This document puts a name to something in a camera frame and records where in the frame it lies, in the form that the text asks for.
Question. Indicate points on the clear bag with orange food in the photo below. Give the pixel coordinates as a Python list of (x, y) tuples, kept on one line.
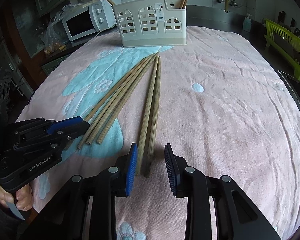
[(52, 37)]

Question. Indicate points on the crumpled clear plastic bag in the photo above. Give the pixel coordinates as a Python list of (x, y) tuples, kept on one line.
[(70, 6)]

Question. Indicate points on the person's left hand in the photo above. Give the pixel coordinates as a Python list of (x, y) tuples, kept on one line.
[(23, 200)]

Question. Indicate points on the white microwave oven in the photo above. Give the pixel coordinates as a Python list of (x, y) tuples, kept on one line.
[(80, 25)]

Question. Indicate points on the cream plastic chopstick holder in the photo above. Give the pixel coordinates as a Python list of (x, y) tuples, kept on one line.
[(152, 41)]

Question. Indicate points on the white kitchen appliance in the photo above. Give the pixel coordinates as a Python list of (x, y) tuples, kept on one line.
[(71, 1)]

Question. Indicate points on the cream box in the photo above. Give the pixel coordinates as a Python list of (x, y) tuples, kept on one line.
[(88, 4)]

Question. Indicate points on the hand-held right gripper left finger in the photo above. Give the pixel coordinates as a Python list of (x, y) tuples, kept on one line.
[(132, 170)]

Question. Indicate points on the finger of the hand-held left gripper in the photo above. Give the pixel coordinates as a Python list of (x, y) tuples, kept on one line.
[(72, 133), (65, 125)]

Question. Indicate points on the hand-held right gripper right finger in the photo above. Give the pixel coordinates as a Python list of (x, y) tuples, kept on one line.
[(171, 170)]

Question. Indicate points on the green base cabinet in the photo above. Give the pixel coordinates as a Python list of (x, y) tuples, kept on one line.
[(53, 63)]

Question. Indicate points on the clear soap bottle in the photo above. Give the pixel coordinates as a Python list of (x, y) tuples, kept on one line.
[(247, 25)]

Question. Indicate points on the pink printed towel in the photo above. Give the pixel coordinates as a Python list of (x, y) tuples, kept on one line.
[(215, 117)]

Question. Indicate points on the dark sink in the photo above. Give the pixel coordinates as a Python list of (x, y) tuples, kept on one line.
[(296, 90)]

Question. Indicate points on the green dish rack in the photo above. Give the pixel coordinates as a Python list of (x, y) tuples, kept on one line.
[(272, 30)]

